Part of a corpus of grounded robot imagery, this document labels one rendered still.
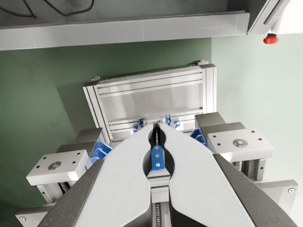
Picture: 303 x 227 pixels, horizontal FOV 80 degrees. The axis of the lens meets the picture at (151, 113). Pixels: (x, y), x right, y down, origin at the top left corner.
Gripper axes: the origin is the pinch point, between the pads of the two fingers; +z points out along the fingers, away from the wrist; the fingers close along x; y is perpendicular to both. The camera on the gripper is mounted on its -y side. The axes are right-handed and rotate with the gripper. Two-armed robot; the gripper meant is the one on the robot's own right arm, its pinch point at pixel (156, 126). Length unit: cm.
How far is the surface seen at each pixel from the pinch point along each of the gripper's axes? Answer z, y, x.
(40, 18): 40.0, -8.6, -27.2
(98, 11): 40.0, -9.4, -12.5
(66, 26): 28.0, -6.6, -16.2
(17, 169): 123, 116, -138
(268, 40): 42, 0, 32
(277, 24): 25.6, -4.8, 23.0
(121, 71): 123, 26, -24
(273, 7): 23.8, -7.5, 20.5
